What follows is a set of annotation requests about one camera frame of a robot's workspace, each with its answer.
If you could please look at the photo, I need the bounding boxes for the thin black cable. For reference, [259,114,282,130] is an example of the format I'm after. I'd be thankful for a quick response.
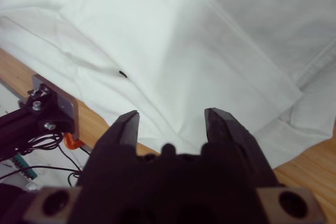
[0,165,82,187]

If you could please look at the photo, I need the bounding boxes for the black cable bundle at mount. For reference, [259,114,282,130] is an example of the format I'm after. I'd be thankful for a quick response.
[15,133,91,172]

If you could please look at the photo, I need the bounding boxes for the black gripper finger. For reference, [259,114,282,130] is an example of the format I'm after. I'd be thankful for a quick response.
[204,108,279,188]
[94,110,140,156]

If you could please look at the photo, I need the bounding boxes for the orange plastic clamp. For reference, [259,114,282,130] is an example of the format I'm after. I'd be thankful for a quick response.
[64,132,85,151]

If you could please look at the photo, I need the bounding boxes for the green terminal strip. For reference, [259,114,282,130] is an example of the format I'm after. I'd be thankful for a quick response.
[12,154,38,181]

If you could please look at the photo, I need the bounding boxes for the white t-shirt with black logo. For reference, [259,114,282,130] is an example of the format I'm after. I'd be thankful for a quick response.
[0,0,336,169]

